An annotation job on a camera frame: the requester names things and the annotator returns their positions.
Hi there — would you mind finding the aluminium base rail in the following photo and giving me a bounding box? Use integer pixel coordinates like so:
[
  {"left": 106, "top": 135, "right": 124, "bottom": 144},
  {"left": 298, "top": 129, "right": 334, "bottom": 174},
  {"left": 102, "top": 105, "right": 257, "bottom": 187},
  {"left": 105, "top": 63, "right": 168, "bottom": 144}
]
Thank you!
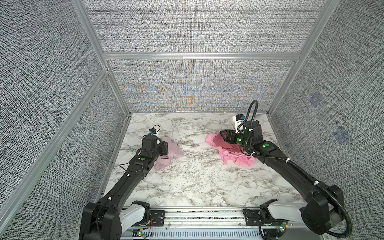
[{"left": 76, "top": 206, "right": 337, "bottom": 240}]

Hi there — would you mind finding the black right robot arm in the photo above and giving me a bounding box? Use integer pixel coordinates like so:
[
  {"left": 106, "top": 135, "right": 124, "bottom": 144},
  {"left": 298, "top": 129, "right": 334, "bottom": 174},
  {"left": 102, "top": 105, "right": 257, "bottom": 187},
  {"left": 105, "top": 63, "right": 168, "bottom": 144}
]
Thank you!
[{"left": 220, "top": 121, "right": 352, "bottom": 238}]

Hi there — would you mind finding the pale pink cloth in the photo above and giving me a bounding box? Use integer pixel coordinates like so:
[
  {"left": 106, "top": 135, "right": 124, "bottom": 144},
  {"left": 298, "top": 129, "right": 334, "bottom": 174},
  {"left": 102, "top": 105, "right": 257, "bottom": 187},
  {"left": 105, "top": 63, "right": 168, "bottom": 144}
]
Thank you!
[{"left": 154, "top": 136, "right": 185, "bottom": 171}]

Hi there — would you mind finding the aluminium horizontal frame bar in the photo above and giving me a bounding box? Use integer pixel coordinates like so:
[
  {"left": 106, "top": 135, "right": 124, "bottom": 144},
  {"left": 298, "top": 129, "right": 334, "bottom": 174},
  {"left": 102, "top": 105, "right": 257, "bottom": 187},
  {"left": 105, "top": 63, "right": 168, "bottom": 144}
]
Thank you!
[{"left": 102, "top": 52, "right": 301, "bottom": 61}]

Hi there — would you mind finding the dark red cloth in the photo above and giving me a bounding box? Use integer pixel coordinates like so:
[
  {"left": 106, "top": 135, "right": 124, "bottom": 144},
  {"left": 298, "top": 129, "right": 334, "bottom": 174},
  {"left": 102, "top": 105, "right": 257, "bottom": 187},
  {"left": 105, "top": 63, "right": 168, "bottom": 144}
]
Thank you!
[{"left": 219, "top": 135, "right": 248, "bottom": 155}]

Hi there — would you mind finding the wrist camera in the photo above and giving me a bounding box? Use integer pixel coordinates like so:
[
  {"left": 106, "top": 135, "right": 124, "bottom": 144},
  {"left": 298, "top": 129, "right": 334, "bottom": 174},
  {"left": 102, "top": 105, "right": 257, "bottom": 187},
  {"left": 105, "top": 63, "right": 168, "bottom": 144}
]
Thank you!
[
  {"left": 233, "top": 114, "right": 245, "bottom": 134},
  {"left": 149, "top": 128, "right": 158, "bottom": 135}
]

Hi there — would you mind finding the aluminium frame post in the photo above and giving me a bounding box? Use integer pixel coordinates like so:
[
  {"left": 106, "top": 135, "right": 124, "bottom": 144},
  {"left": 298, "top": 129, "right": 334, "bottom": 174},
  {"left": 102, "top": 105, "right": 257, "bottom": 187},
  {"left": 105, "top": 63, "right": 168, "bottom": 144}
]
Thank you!
[
  {"left": 72, "top": 0, "right": 132, "bottom": 117},
  {"left": 267, "top": 0, "right": 340, "bottom": 117}
]

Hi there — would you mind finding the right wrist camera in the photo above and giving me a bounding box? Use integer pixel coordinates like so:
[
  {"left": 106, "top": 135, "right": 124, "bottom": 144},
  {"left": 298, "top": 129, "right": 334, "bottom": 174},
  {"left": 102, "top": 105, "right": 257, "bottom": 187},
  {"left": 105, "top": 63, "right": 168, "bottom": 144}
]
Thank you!
[{"left": 233, "top": 114, "right": 245, "bottom": 134}]

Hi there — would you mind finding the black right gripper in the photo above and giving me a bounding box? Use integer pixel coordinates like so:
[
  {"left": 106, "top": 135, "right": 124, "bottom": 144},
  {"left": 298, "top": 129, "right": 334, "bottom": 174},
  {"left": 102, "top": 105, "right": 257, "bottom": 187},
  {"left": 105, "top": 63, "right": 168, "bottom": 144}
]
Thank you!
[{"left": 219, "top": 129, "right": 253, "bottom": 151}]

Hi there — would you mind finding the left diagonal frame bar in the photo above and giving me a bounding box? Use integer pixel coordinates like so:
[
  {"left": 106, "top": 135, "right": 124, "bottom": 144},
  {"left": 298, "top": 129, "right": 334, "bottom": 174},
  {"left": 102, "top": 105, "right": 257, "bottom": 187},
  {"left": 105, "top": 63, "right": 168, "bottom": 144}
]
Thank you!
[{"left": 1, "top": 69, "right": 109, "bottom": 232}]

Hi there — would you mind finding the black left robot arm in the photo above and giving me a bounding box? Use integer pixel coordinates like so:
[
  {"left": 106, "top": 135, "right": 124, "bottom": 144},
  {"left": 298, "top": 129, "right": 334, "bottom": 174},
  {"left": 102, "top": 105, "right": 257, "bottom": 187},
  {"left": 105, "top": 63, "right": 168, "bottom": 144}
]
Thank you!
[{"left": 79, "top": 134, "right": 169, "bottom": 240}]

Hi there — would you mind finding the left aluminium frame post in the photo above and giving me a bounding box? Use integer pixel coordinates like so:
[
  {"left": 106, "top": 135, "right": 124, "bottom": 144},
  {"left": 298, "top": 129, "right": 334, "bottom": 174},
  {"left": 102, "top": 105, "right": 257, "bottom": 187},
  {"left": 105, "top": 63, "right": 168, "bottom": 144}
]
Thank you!
[{"left": 72, "top": 0, "right": 132, "bottom": 117}]

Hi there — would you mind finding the black corrugated cable conduit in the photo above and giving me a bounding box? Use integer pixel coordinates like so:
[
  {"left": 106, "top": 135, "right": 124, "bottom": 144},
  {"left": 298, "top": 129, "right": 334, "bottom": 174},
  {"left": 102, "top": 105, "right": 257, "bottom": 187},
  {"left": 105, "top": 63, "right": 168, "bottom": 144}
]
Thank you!
[{"left": 238, "top": 100, "right": 353, "bottom": 238}]

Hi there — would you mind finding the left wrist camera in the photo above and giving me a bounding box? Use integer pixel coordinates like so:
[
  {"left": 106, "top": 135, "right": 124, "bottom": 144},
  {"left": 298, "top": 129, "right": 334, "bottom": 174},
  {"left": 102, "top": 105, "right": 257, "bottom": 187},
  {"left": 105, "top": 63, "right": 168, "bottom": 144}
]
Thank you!
[{"left": 149, "top": 128, "right": 158, "bottom": 135}]

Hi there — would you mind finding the bright pink cloth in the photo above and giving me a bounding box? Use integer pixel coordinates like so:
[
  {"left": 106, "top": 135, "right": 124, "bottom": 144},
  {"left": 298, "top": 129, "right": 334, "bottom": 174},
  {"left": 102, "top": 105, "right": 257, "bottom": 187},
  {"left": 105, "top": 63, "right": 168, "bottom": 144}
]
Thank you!
[{"left": 205, "top": 133, "right": 258, "bottom": 167}]

